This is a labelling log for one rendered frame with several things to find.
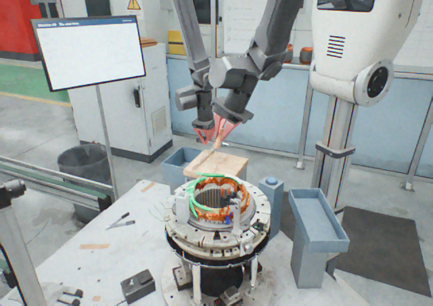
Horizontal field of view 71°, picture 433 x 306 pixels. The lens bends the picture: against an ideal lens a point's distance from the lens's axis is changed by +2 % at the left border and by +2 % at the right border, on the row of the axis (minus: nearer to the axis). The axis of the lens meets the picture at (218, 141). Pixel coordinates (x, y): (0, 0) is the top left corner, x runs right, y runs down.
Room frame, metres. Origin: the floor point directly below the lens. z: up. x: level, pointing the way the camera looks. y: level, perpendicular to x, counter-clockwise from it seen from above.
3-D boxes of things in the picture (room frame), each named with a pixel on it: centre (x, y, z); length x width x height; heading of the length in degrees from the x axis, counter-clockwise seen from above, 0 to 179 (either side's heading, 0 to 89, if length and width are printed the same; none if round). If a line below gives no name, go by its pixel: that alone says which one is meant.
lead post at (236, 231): (0.62, -0.05, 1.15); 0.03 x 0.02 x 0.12; 61
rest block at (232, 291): (0.64, -0.04, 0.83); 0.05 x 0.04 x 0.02; 123
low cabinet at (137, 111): (3.27, 1.10, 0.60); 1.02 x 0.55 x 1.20; 67
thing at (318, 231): (0.75, -0.30, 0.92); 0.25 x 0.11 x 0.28; 1
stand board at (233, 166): (1.04, 0.01, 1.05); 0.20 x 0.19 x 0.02; 65
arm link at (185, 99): (0.99, 0.08, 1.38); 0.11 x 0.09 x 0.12; 120
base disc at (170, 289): (0.75, 0.00, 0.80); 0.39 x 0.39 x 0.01
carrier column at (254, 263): (0.69, -0.11, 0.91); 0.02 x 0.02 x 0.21
